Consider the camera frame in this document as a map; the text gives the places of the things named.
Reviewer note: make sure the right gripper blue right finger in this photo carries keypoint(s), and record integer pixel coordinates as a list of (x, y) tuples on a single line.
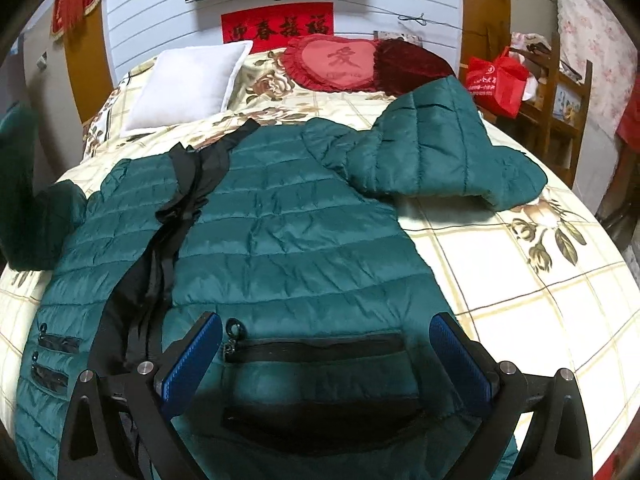
[(556, 444)]

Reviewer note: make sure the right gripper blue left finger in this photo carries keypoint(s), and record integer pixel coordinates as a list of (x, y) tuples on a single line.
[(185, 369)]

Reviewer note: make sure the teal quilted puffer jacket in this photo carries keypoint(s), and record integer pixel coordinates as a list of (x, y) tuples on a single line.
[(290, 235)]

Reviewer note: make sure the floral cream bed sheet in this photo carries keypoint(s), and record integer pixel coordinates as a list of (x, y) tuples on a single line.
[(540, 284)]

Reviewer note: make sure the wooden shelf rack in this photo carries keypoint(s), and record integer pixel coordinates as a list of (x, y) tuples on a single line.
[(554, 119)]

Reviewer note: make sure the red shopping bag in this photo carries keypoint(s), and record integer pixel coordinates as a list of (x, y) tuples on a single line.
[(497, 86)]

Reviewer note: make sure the white square pillow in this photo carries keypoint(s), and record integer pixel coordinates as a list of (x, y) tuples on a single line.
[(188, 84)]

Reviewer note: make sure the floral patterned pillow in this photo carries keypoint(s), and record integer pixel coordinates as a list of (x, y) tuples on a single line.
[(261, 78)]

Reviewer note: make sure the dark red velvet cushion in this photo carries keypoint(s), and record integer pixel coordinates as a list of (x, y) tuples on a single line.
[(401, 67)]

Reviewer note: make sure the floral pink curtain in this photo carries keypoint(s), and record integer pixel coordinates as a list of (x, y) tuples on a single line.
[(591, 33)]

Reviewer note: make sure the red banner with characters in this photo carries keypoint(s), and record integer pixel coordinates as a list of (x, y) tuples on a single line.
[(272, 27)]

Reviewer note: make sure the red hanging wall decoration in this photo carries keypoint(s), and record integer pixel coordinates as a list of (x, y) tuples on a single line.
[(67, 14)]

